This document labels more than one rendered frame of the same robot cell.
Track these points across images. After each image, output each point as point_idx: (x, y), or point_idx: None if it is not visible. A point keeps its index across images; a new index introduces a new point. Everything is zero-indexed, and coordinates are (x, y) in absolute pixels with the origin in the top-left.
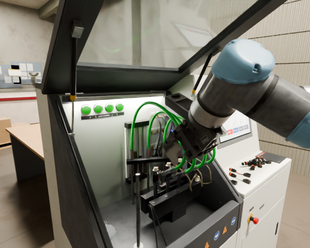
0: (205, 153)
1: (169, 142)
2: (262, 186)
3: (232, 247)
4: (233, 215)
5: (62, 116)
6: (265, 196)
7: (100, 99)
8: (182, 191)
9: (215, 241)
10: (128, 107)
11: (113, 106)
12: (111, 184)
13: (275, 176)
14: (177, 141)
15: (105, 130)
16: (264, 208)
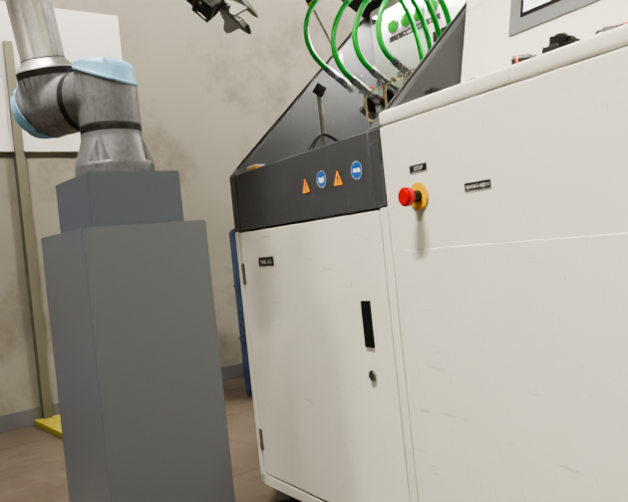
0: (204, 9)
1: (219, 11)
2: (454, 106)
3: (371, 246)
4: (355, 156)
5: (348, 38)
6: (493, 152)
7: (397, 2)
8: None
9: (322, 192)
10: (447, 1)
11: (423, 6)
12: None
13: (546, 80)
14: (223, 9)
15: (417, 53)
16: (501, 202)
